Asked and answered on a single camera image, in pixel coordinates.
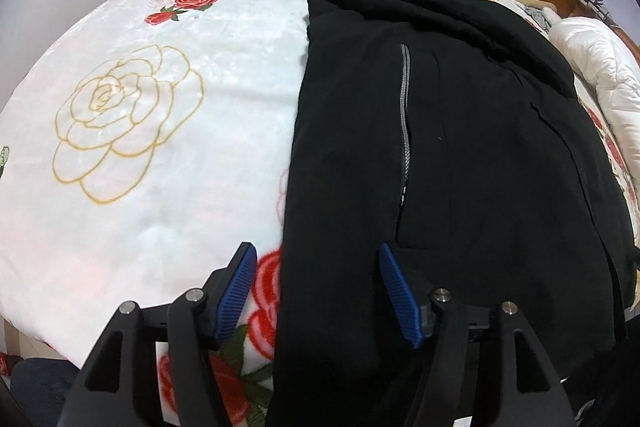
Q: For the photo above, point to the black coat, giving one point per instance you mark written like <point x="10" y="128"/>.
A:
<point x="475" y="147"/>

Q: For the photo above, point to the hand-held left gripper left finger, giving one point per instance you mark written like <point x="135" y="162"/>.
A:
<point x="232" y="302"/>

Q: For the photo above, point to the white duvet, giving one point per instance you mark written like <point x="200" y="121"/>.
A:
<point x="607" y="57"/>

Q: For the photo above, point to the floral printed blanket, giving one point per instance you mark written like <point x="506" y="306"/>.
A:
<point x="150" y="132"/>

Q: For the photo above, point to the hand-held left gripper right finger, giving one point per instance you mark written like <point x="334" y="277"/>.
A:
<point x="402" y="302"/>

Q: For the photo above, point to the person's leg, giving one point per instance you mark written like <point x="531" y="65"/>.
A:
<point x="40" y="382"/>

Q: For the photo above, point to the black device on headboard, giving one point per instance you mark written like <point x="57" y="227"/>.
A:
<point x="597" y="7"/>

